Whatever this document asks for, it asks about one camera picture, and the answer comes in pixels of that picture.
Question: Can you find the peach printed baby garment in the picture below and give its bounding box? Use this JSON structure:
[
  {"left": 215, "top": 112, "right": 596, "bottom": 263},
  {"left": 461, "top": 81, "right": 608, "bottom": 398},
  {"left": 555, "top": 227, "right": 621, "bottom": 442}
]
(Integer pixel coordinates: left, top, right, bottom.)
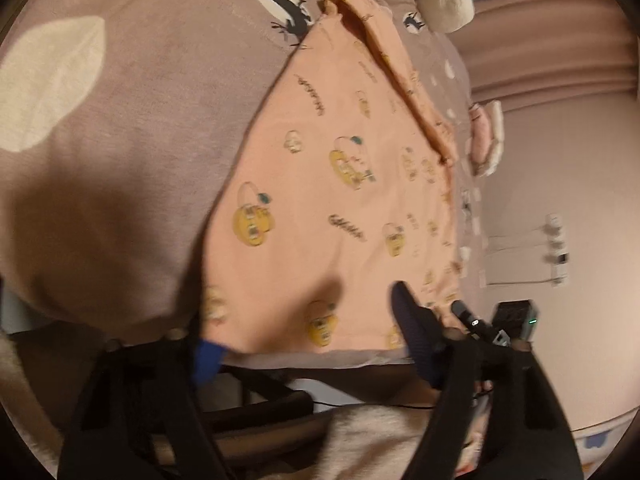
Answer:
[{"left": 202, "top": 0, "right": 459, "bottom": 354}]

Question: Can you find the small pink white garment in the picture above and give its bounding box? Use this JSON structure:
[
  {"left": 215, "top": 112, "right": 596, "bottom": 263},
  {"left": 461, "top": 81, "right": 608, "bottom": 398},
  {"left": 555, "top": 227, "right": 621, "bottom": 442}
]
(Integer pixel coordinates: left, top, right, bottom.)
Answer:
[{"left": 469, "top": 100, "right": 506, "bottom": 177}]

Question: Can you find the mauve deer print duvet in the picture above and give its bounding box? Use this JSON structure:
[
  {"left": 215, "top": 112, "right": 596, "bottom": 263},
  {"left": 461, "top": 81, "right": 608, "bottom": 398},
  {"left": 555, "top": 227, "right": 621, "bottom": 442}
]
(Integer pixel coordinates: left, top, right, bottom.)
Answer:
[{"left": 1, "top": 0, "right": 469, "bottom": 342}]

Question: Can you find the white wall power strip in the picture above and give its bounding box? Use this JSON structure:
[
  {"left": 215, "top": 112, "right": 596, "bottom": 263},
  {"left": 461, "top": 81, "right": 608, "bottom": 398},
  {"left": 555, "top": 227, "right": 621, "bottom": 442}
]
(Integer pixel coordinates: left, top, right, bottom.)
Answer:
[{"left": 546, "top": 214, "right": 568, "bottom": 286}]

